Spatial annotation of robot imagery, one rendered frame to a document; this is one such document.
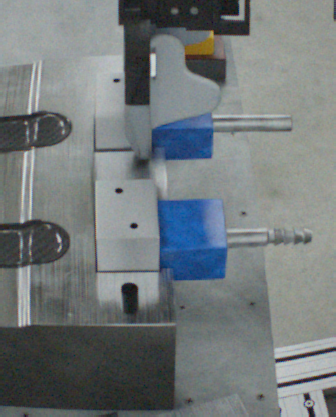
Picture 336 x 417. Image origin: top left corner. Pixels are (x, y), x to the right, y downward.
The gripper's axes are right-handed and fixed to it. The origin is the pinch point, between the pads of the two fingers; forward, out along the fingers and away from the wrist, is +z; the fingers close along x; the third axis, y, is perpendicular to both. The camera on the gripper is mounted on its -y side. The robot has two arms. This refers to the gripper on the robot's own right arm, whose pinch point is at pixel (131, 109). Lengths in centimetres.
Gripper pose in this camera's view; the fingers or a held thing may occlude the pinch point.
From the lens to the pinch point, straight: 84.0
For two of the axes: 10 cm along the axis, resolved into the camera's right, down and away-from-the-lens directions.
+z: -0.1, 7.4, 6.7
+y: 10.0, -0.2, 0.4
